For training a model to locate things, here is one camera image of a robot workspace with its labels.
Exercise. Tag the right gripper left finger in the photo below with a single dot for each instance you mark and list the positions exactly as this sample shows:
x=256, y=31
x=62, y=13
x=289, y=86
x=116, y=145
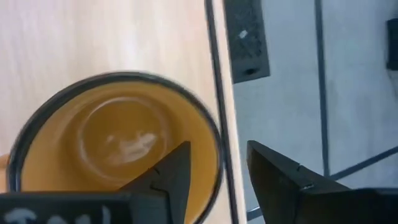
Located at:
x=174, y=174

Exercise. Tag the black perforated bracket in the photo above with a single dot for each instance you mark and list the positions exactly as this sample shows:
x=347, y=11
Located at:
x=248, y=46

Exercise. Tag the black rectangular object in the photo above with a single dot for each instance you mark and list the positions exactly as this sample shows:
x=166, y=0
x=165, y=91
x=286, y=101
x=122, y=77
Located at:
x=393, y=43

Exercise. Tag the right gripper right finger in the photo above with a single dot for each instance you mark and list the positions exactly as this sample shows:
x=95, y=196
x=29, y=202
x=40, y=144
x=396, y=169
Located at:
x=273, y=183

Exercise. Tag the yellow mug with dark rim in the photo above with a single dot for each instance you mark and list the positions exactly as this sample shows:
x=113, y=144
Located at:
x=124, y=124

